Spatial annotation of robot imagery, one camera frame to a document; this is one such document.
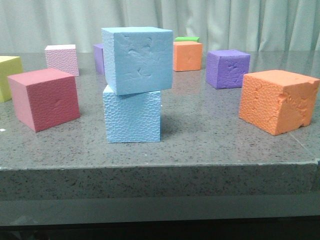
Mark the light blue foam cube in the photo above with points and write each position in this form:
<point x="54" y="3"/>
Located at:
<point x="132" y="118"/>
<point x="137" y="59"/>

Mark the small orange foam cube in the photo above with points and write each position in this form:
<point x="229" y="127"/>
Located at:
<point x="187" y="56"/>

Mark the purple dented foam cube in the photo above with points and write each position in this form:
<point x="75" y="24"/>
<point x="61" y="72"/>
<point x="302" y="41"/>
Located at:
<point x="225" y="69"/>

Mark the green foam block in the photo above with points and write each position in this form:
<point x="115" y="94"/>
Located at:
<point x="187" y="38"/>

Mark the pink foam cube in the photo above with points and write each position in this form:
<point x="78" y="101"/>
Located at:
<point x="62" y="57"/>

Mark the dark red foam cube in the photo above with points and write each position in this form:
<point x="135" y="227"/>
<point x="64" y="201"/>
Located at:
<point x="44" y="98"/>

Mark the large damaged orange cube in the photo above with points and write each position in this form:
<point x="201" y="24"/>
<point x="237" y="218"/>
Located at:
<point x="278" y="101"/>

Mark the yellow foam cube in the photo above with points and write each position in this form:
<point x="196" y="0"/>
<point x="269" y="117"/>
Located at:
<point x="9" y="65"/>

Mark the pale green curtain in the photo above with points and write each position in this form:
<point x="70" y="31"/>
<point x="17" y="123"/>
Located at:
<point x="28" y="26"/>

